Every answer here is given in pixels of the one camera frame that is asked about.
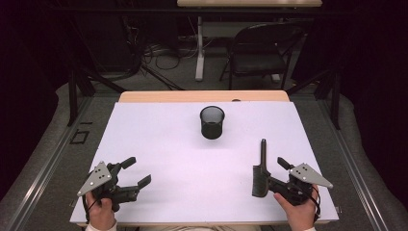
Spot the person's right hand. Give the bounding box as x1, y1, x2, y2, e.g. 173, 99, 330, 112
273, 185, 320, 231

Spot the black comb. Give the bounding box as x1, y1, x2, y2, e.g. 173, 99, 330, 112
251, 138, 272, 198

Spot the white board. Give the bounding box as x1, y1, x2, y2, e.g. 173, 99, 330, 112
69, 101, 340, 224

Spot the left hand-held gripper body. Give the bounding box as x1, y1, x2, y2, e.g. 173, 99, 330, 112
76, 161, 140, 213

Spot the hand-held gripper cable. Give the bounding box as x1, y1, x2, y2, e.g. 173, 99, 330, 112
82, 194, 91, 224
306, 185, 322, 223

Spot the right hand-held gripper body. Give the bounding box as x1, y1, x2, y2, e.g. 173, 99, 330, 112
280, 163, 334, 206

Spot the left hand-held gripper cable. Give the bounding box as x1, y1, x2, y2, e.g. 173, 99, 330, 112
82, 194, 91, 224

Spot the aluminium floor rail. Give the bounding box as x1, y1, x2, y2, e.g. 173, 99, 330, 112
316, 95, 390, 231
5, 95, 94, 231

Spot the black mesh cup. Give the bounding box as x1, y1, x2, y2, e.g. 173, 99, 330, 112
199, 105, 226, 141

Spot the black folding chair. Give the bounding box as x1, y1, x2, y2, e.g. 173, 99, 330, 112
218, 22, 306, 90

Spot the black metal stand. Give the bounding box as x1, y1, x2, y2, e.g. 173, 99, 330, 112
66, 67, 127, 128
286, 68, 342, 131

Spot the white desk leg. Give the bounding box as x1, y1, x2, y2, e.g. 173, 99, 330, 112
194, 15, 206, 82

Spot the tangle of floor cables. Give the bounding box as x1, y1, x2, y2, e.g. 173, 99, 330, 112
121, 15, 200, 90

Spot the person's left hand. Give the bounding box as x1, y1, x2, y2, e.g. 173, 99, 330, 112
86, 191, 116, 231

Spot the wooden table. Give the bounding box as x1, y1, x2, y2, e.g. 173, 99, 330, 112
76, 90, 331, 229

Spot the right hand-held gripper cable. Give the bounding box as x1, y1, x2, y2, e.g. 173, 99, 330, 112
306, 185, 322, 223

